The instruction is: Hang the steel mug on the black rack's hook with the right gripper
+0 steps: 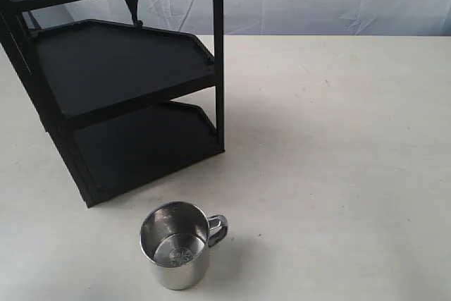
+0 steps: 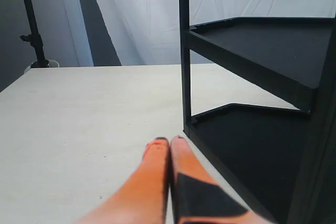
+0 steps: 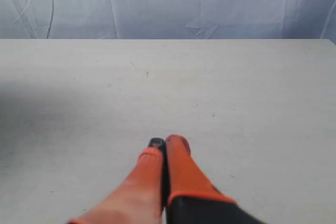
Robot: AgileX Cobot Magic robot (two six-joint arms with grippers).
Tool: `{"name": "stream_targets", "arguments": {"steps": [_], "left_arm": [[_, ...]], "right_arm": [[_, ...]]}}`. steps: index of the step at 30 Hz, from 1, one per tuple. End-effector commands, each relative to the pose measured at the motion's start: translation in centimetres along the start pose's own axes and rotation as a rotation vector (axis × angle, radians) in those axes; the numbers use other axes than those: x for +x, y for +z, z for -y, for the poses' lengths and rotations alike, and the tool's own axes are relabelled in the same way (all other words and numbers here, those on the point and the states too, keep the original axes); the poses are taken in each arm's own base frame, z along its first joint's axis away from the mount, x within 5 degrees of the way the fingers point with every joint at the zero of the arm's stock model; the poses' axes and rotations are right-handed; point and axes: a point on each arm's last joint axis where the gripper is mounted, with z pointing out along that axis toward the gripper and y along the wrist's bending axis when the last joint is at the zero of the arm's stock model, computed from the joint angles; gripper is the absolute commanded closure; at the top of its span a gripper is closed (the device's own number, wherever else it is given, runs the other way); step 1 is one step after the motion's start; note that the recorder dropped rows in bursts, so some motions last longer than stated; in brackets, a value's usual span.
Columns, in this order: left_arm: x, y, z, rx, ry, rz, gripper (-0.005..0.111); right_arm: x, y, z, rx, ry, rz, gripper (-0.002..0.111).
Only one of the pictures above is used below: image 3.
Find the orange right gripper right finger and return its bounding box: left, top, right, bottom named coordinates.
left=165, top=135, right=262, bottom=223

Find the white backdrop curtain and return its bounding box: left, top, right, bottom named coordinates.
left=1, top=0, right=335, bottom=41

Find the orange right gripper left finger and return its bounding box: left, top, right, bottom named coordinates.
left=68, top=138, right=165, bottom=223

